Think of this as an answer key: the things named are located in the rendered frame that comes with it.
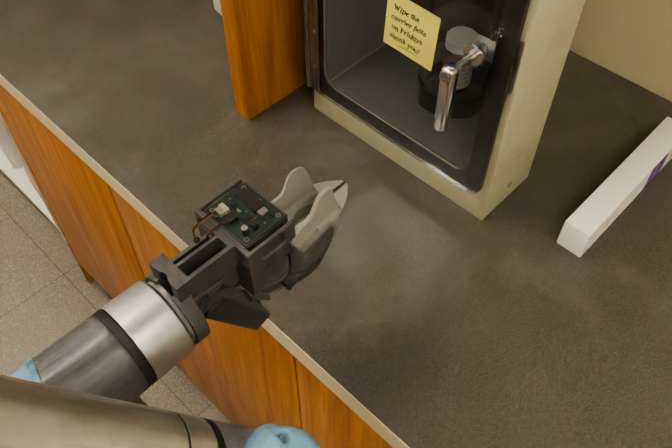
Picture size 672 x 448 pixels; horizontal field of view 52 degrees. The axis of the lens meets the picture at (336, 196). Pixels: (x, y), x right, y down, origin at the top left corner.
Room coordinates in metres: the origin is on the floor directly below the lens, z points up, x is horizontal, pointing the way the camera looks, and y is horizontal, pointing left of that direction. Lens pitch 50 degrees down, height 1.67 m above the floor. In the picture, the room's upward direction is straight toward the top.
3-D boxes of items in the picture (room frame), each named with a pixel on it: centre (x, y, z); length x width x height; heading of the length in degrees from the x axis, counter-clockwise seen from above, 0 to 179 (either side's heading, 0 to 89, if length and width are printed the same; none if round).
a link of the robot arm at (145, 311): (0.28, 0.15, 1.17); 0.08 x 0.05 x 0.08; 46
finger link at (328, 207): (0.40, 0.01, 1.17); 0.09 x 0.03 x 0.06; 136
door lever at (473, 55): (0.57, -0.13, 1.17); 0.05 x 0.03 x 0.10; 136
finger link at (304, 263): (0.36, 0.04, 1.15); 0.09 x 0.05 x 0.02; 136
